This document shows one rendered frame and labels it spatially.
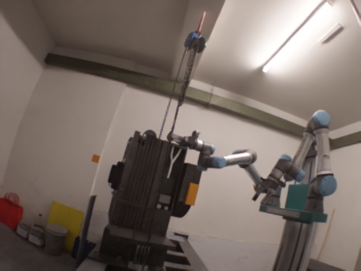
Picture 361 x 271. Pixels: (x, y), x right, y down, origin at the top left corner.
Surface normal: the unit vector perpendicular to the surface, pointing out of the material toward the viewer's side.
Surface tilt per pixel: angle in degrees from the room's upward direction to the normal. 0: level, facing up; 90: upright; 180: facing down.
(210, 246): 90
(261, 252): 90
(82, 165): 90
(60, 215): 87
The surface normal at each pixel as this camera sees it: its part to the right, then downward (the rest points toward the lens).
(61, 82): 0.14, -0.22
